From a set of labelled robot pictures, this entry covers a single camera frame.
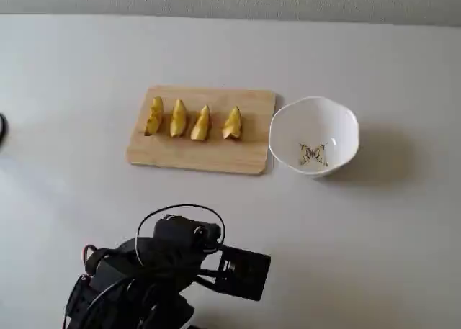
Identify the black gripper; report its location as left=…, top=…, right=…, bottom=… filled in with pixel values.
left=153, top=215, right=221, bottom=258

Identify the yellow apple slice red skin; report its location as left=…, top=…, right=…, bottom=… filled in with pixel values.
left=189, top=104, right=212, bottom=142

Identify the wooden cutting board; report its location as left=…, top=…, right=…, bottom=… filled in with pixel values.
left=125, top=86, right=277, bottom=176

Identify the white bowl with butterfly print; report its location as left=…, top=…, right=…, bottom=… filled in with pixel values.
left=268, top=96, right=360, bottom=179

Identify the black round object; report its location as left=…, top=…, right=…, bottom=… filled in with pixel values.
left=0, top=112, right=9, bottom=146

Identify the thin black cable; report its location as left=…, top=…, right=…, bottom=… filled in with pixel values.
left=135, top=203, right=226, bottom=272

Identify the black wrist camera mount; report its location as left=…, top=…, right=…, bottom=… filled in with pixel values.
left=200, top=245, right=272, bottom=302

